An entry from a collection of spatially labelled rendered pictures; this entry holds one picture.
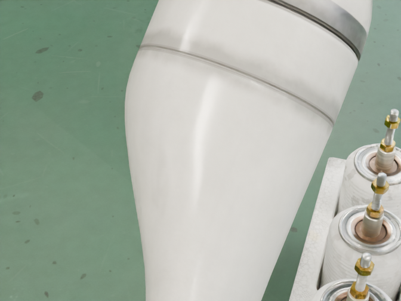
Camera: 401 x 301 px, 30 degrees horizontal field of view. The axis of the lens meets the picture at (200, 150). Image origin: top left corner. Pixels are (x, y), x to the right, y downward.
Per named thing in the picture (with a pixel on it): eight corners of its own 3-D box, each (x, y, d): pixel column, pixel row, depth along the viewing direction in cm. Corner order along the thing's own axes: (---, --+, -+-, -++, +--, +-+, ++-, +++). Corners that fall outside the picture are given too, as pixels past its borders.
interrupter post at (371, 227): (355, 230, 88) (359, 211, 86) (370, 221, 90) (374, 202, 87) (370, 243, 87) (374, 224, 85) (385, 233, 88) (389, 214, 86)
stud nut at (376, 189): (368, 184, 84) (369, 179, 83) (382, 181, 84) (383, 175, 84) (376, 196, 83) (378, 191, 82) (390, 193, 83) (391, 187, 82)
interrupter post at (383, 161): (396, 168, 96) (400, 149, 94) (382, 175, 95) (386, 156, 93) (383, 157, 98) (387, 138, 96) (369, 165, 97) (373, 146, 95)
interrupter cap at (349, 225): (324, 227, 89) (324, 223, 88) (370, 200, 92) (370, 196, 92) (370, 267, 84) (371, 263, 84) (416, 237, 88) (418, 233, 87)
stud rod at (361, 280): (360, 298, 79) (370, 251, 74) (362, 306, 78) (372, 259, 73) (351, 298, 79) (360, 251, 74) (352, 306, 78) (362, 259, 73)
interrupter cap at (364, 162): (425, 172, 96) (426, 168, 95) (382, 195, 93) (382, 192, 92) (383, 140, 100) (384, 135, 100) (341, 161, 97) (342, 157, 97)
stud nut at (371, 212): (363, 208, 86) (364, 202, 86) (377, 204, 87) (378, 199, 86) (372, 220, 85) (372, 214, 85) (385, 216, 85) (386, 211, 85)
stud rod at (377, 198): (366, 219, 87) (376, 172, 82) (374, 217, 88) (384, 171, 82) (370, 226, 87) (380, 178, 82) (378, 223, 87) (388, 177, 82)
